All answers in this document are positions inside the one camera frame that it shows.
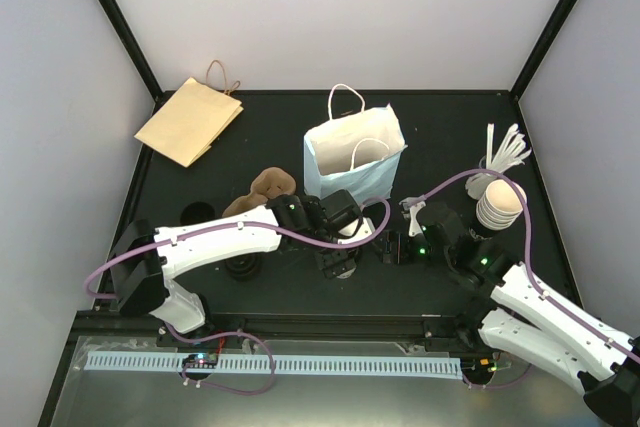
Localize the white paper coffee cup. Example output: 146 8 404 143
335 267 356 280

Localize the stack of black lids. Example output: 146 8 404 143
224 253 262 282

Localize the light blue paper bag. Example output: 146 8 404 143
303 83 407 204

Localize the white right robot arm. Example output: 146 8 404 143
401 198 639 426

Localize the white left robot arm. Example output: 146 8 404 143
110 190 372 346

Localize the black paper coffee cup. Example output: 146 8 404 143
180 201 216 226

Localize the stack of white paper cups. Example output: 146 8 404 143
470 179 527 239

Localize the clear cup of stirrers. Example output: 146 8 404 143
465 123 532 200

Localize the black circuit board with leds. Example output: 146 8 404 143
182 353 218 369

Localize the brown kraft paper bag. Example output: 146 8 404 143
134 59 243 168

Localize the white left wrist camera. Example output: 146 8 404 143
336 217 375 248

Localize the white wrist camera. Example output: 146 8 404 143
336 217 375 248
400 197 426 238

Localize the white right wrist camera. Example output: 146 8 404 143
400 197 426 238

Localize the light blue cable duct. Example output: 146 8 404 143
84 351 463 380

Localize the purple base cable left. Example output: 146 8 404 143
164 321 277 397

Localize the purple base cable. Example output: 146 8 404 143
164 321 277 397
462 359 534 392

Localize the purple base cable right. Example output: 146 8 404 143
462 359 534 392

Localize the black frame post right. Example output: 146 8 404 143
510 0 578 101

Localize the black frame post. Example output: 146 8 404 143
510 0 578 101
97 0 164 102

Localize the black frame post left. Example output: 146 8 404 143
97 0 164 102

